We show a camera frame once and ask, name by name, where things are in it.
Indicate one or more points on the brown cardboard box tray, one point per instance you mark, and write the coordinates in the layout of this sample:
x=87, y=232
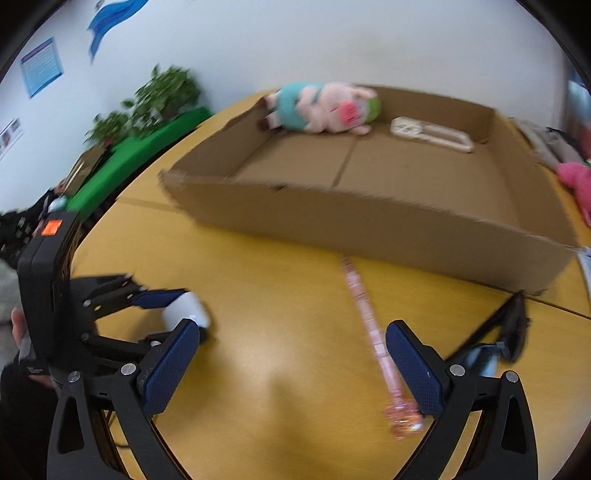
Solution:
x=490, y=216

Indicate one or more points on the white earbuds case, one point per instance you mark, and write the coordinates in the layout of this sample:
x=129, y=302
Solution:
x=185, y=307

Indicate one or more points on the brown tissue box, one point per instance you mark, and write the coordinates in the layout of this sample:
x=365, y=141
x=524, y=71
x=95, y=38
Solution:
x=86, y=165

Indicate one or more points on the pink pig plush toy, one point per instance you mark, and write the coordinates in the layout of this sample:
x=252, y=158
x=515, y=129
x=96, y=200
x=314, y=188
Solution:
x=312, y=107

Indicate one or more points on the grey folded cloth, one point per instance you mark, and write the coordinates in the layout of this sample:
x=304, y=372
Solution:
x=550, y=148

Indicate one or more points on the green covered bench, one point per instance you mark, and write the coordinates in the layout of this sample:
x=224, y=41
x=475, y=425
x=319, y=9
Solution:
x=129, y=157

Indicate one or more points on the pink pen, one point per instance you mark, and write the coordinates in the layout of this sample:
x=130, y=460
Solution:
x=403, y=413

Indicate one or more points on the black sunglasses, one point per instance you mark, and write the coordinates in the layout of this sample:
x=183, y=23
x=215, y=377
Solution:
x=502, y=336

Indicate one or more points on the green potted plant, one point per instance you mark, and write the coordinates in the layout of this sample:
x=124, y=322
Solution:
x=165, y=95

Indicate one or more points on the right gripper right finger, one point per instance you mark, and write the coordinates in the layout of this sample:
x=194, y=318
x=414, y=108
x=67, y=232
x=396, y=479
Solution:
x=503, y=445

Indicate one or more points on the pink strawberry bear plush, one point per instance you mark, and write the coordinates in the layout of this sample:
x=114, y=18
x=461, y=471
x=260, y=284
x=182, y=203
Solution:
x=577, y=178

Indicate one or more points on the small potted plant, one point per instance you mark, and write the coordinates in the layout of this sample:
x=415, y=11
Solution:
x=108, y=130

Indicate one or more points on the white clear phone case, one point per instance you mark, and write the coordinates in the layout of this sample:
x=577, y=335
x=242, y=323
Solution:
x=432, y=134

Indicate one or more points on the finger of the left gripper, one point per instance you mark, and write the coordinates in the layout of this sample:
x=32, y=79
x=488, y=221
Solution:
x=104, y=295
x=100, y=352

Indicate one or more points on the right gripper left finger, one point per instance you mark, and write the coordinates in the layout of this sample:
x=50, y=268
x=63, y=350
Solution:
x=81, y=445

